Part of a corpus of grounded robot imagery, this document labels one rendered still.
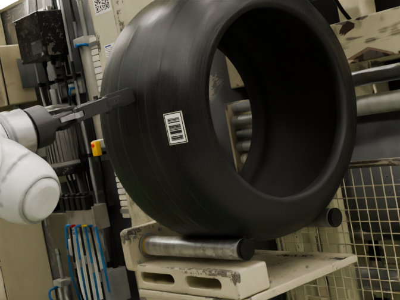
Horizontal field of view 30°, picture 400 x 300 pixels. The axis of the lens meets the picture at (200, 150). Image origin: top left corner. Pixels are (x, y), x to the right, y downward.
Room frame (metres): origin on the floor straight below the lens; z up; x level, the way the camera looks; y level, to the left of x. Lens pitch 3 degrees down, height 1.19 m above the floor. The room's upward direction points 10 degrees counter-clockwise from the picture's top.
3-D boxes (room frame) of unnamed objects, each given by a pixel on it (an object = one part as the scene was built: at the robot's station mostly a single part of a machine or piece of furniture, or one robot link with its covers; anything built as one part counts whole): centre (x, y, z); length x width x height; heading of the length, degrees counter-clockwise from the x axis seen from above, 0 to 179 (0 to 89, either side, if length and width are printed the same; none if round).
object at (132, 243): (1.86, 0.06, 0.90); 0.40 x 0.03 x 0.10; 129
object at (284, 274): (1.72, -0.05, 0.80); 0.37 x 0.36 x 0.02; 129
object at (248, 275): (1.63, 0.05, 0.83); 0.36 x 0.09 x 0.06; 39
